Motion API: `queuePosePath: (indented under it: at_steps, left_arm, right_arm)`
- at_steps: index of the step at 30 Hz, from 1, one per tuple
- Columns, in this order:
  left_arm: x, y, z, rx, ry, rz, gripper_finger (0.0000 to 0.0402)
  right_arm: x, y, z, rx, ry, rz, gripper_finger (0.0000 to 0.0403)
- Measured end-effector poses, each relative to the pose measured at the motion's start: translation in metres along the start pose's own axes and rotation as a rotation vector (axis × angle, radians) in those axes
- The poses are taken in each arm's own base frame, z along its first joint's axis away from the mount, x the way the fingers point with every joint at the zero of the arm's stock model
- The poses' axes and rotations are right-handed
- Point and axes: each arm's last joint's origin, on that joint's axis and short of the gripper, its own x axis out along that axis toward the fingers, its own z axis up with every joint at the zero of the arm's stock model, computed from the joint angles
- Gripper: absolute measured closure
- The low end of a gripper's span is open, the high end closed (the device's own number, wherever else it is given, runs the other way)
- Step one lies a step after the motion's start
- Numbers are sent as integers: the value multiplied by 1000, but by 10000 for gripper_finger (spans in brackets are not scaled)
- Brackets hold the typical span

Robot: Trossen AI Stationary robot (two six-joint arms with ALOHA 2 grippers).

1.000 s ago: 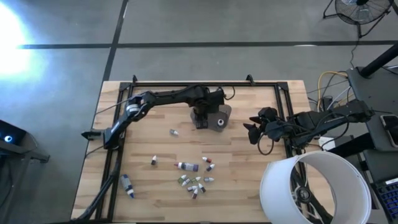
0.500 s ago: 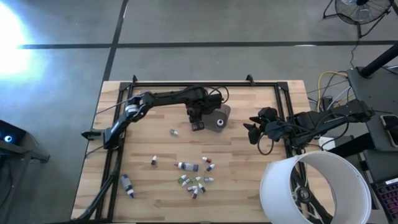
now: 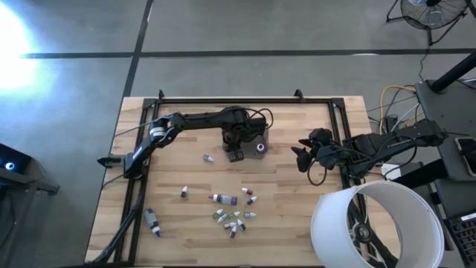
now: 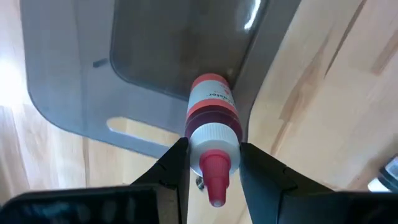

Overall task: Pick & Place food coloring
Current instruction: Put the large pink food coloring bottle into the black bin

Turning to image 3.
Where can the large blue food coloring bottle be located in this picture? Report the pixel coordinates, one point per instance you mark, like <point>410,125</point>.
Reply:
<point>151,219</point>

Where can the backlit black keyboard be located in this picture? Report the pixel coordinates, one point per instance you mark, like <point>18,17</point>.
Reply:
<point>465,238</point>

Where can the small red food coloring bottle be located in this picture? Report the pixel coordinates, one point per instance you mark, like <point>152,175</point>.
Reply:
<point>248,192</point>

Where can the grey desk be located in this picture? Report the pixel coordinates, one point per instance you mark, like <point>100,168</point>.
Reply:
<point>446,108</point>

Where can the small green food coloring bottle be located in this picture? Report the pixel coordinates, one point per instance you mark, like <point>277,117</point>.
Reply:
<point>233,215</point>
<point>216,214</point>

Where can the black aluminium rig frame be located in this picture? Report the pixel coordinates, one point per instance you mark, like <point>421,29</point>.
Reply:
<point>279,100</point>

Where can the black floor fan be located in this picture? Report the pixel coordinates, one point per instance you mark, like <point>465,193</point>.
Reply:
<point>433,3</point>

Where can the small dark red coloring bottle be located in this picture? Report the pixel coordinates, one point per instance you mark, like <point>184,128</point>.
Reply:
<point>233,233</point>

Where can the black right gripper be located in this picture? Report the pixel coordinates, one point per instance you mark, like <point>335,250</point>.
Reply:
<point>323,154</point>

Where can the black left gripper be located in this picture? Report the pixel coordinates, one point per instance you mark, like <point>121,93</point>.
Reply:
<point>241,136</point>

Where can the black device with blue light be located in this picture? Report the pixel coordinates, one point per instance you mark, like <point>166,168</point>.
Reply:
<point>18,156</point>

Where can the black smartphone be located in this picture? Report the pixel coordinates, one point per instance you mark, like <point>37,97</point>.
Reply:
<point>468,156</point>

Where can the black stand base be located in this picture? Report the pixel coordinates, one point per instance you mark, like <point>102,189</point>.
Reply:
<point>362,231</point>

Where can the large purple food coloring bottle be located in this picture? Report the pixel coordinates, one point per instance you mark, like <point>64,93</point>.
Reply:
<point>227,199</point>

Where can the black power adapter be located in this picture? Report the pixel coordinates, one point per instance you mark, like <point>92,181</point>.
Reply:
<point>391,121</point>

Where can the small brown food coloring bottle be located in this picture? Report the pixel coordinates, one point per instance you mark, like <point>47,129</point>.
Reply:
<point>241,225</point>

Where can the small pale food coloring bottle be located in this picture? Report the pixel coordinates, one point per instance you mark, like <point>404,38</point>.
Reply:
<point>222,218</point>

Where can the white paper tag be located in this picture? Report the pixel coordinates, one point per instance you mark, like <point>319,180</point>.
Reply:
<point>388,168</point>

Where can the translucent grey plastic bin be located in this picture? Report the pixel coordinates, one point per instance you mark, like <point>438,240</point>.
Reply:
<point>253,155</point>

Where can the large white cylinder shade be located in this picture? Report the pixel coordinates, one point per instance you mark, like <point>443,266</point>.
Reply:
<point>329,231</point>

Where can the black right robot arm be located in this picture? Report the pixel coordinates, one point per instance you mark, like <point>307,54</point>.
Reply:
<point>375,145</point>

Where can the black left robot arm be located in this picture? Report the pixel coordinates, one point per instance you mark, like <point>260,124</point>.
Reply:
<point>201,119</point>

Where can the small black food coloring bottle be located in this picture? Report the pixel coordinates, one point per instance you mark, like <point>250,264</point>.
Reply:
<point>230,225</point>

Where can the large black food coloring bottle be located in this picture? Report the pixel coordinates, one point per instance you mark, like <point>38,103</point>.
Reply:
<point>260,147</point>

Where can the black pole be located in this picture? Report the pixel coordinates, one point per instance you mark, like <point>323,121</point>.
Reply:
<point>455,72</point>

